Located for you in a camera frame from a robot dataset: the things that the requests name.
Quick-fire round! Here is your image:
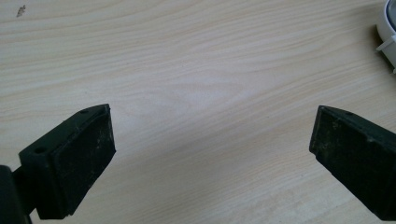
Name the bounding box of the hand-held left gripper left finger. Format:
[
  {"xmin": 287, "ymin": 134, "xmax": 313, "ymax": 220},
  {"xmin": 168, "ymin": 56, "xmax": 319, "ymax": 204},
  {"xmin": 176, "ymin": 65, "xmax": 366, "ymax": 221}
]
[{"xmin": 12, "ymin": 104, "xmax": 117, "ymax": 220}]

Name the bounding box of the white round plastic container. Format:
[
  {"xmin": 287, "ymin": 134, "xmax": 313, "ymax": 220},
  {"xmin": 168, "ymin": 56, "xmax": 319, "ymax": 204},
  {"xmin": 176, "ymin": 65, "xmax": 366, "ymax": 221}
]
[{"xmin": 375, "ymin": 0, "xmax": 396, "ymax": 75}]

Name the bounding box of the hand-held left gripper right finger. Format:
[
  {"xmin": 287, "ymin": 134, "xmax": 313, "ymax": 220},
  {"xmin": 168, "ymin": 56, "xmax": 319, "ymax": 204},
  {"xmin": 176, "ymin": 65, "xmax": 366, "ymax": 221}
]
[{"xmin": 308, "ymin": 105, "xmax": 396, "ymax": 222}]

